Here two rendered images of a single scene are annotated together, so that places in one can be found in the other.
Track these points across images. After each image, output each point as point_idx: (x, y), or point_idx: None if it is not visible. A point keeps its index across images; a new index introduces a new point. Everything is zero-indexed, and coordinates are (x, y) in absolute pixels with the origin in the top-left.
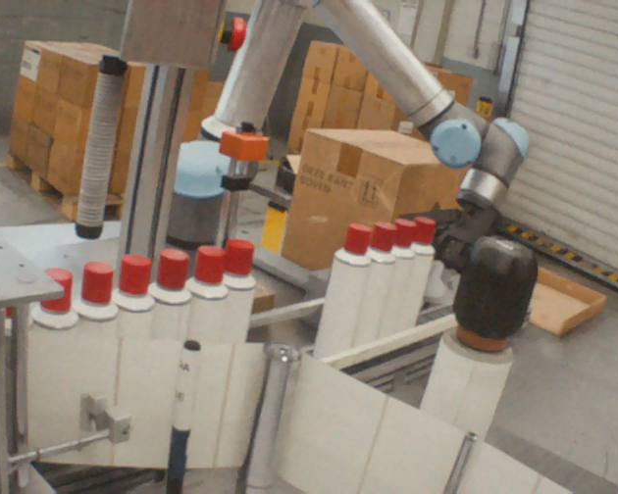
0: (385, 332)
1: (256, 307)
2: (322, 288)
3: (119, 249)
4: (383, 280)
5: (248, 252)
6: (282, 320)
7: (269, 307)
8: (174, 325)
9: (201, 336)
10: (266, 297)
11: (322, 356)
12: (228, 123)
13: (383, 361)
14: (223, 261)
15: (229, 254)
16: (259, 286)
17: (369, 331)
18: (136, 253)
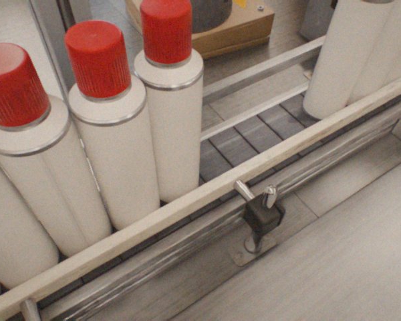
0: (395, 73)
1: (254, 29)
2: (325, 3)
3: (28, 5)
4: None
5: (176, 24)
6: (264, 77)
7: (269, 27)
8: (41, 179)
9: (111, 169)
10: (265, 17)
11: (313, 110)
12: None
13: (386, 106)
14: (112, 57)
15: (144, 28)
16: (259, 5)
17: (375, 79)
18: (39, 15)
